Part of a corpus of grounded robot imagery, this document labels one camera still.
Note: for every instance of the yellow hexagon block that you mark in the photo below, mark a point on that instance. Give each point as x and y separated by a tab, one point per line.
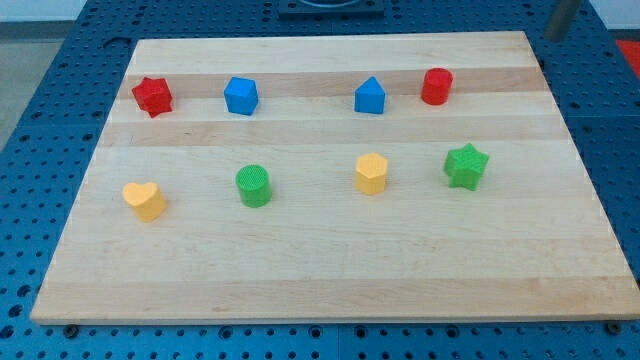
371	173

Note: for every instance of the green cylinder block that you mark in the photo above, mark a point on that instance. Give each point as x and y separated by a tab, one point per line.
253	184

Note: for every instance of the light wooden board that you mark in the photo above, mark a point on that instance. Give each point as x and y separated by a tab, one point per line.
531	243

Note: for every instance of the blue triangle block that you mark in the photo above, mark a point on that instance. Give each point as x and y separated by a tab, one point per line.
370	97

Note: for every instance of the blue cube block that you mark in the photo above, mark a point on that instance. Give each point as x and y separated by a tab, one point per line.
241	96

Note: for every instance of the green star block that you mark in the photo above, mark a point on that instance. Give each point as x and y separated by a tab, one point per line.
465	167

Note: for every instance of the red cylinder block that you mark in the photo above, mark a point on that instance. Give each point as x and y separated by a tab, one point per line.
436	86

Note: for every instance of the yellow heart block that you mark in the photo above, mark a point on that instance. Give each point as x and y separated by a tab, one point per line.
145	200

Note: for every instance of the red star block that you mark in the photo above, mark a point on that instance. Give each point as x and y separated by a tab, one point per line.
153	96

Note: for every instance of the red mat corner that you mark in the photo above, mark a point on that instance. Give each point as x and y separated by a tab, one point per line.
631	51

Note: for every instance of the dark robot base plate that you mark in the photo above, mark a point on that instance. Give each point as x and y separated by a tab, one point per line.
297	8

